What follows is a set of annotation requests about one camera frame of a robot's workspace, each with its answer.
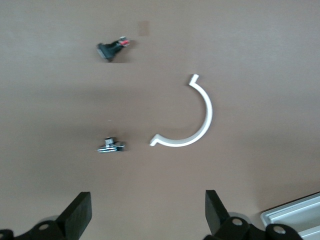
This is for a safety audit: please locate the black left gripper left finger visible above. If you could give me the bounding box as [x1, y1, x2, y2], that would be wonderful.
[29, 191, 92, 240]

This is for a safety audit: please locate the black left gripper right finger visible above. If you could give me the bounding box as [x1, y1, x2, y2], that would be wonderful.
[203, 190, 252, 240]

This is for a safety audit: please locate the white drawer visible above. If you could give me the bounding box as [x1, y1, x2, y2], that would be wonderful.
[259, 191, 320, 240]

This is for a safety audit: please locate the silver metal tee fitting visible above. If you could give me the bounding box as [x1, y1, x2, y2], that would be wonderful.
[96, 136, 127, 153]

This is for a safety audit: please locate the white curved plastic clip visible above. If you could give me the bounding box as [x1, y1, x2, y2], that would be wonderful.
[149, 73, 214, 148]

